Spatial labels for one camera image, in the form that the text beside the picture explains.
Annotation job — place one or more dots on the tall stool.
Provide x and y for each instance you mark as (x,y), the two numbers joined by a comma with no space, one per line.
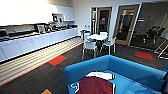
(163,48)

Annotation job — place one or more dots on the blue and white bin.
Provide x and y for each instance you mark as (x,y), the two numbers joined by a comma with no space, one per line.
(82,32)

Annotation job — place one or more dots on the white kitchen base cabinets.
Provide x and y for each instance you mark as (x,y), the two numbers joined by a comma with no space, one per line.
(33,42)

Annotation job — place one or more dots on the blue sofa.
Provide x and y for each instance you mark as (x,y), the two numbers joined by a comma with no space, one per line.
(133,73)

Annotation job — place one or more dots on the black office chair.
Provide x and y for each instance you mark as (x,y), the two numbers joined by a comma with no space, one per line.
(151,33)

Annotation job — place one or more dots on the wood framed glass door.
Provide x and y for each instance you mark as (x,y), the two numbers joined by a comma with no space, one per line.
(103,20)
(125,25)

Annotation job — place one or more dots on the white low table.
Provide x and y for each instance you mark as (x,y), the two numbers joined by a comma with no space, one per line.
(96,36)

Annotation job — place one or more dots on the maroon and white varsity jacket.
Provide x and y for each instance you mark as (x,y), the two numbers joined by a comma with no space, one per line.
(95,86)

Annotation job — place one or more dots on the white kitchen wall cabinets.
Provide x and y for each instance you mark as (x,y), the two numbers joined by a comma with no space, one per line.
(33,11)

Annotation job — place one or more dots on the white chair with blue seat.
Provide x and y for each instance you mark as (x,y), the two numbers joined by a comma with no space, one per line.
(110,42)
(87,36)

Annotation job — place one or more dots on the black microwave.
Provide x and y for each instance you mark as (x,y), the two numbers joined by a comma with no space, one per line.
(40,28)

